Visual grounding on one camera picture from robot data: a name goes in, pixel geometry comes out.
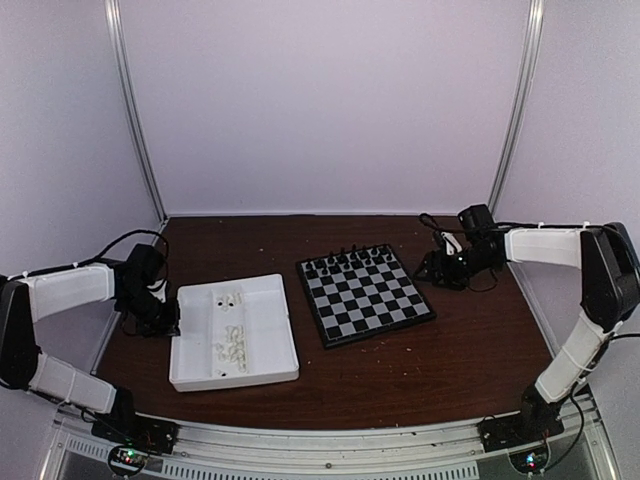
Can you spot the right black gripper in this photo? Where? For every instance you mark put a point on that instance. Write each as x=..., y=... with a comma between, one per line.
x=432, y=259

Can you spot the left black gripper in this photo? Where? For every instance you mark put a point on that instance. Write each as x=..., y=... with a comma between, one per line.
x=168, y=327

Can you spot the white plastic compartment tray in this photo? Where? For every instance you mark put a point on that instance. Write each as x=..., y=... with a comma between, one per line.
x=233, y=334

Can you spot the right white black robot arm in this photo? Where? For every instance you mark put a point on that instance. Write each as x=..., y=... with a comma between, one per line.
x=606, y=266

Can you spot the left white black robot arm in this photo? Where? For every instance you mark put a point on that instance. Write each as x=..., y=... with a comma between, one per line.
x=133, y=287

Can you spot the black grey chess board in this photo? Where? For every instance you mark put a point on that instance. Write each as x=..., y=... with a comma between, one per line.
x=358, y=293

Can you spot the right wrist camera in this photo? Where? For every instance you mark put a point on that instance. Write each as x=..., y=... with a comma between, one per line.
x=449, y=243

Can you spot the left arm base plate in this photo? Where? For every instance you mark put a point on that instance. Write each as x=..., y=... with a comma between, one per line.
x=149, y=435

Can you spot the front aluminium rail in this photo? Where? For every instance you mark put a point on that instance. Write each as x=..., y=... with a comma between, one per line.
x=452, y=450

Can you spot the right aluminium frame post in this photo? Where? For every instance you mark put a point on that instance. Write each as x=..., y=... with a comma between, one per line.
x=527, y=70

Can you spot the aluminium frame post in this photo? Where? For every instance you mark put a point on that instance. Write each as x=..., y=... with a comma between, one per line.
x=527, y=70
x=133, y=118

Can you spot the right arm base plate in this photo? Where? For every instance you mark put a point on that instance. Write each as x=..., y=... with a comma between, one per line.
x=497, y=433

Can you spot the left aluminium frame post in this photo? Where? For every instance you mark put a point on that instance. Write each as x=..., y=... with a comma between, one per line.
x=133, y=118

